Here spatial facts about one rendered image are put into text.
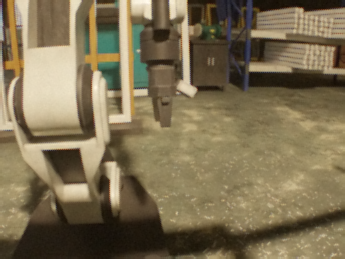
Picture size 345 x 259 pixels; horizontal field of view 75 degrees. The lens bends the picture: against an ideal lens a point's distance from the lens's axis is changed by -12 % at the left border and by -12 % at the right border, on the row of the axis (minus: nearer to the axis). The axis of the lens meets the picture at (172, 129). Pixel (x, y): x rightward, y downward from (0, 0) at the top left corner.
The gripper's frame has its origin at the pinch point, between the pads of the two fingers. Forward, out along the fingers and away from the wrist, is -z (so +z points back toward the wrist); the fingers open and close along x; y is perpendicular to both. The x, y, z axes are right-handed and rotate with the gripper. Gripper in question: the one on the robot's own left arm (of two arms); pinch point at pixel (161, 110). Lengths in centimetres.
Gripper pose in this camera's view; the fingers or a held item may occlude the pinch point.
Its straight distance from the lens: 57.7
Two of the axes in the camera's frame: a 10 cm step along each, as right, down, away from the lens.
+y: 9.9, -0.6, 1.6
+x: 1.7, 1.4, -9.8
